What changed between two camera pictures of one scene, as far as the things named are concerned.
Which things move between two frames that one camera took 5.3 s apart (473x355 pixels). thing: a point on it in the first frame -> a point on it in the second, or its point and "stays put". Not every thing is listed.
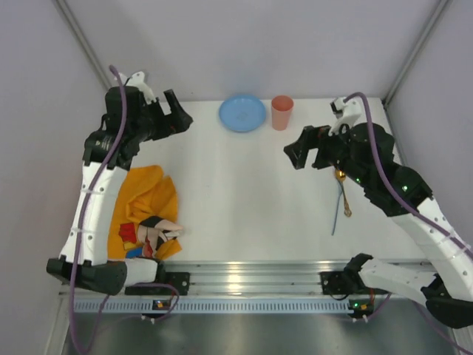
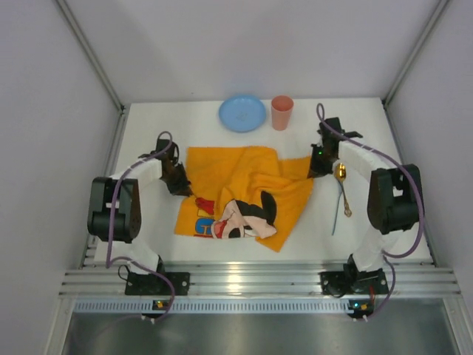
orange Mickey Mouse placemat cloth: x=143 y=223 -> x=244 y=192
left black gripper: x=162 y=120 -> x=177 y=181
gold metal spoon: x=341 y=176 stays put
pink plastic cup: x=281 y=109 stays put
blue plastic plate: x=242 y=113 stays put
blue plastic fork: x=336 y=211 stays put
